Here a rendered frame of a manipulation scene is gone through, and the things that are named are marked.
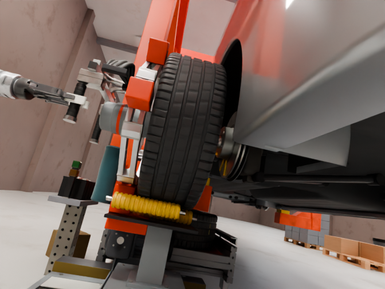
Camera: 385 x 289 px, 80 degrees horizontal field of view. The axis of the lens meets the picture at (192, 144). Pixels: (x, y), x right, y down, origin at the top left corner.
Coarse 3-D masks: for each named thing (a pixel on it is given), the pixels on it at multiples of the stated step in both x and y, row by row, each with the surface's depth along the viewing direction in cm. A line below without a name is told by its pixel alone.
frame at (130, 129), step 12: (144, 72) 81; (156, 72) 83; (132, 108) 77; (144, 120) 80; (132, 132) 76; (120, 144) 79; (120, 156) 81; (132, 156) 81; (120, 168) 84; (132, 168) 84; (120, 180) 87; (132, 180) 86
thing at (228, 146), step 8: (232, 120) 113; (224, 128) 106; (232, 128) 106; (224, 136) 102; (232, 136) 102; (224, 144) 101; (232, 144) 101; (240, 144) 93; (224, 152) 102; (232, 152) 101; (240, 152) 96; (224, 160) 111; (232, 160) 98; (240, 160) 94; (232, 168) 96; (224, 176) 105; (232, 176) 101
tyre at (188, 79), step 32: (192, 64) 86; (160, 96) 74; (192, 96) 75; (224, 96) 78; (160, 128) 73; (192, 128) 74; (160, 160) 75; (192, 160) 75; (160, 192) 83; (192, 192) 81
